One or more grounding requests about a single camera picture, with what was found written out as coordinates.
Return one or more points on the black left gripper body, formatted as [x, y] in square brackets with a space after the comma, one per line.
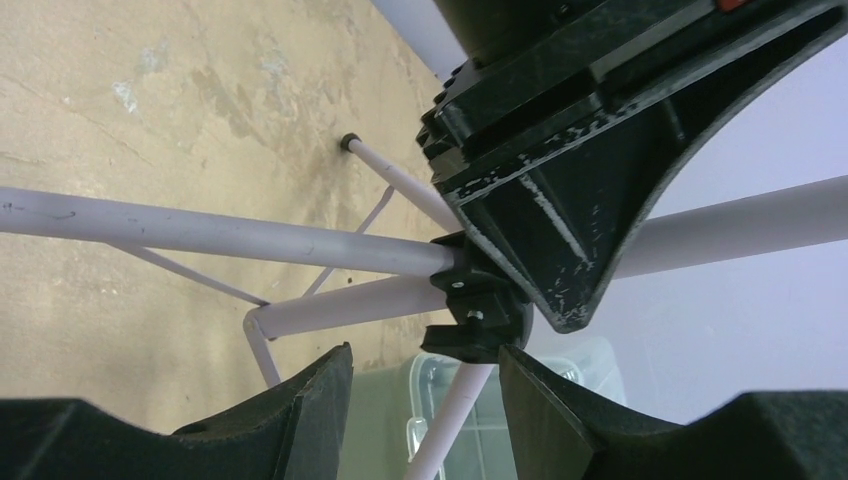
[553, 72]

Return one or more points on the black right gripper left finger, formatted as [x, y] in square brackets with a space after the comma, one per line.
[294, 430]

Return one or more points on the white perforated music stand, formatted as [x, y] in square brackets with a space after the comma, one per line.
[492, 315]

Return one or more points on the clear green storage box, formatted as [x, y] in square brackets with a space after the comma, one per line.
[391, 409]

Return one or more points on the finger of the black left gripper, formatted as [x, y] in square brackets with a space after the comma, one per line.
[558, 230]

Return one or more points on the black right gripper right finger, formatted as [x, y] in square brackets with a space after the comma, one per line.
[561, 430]

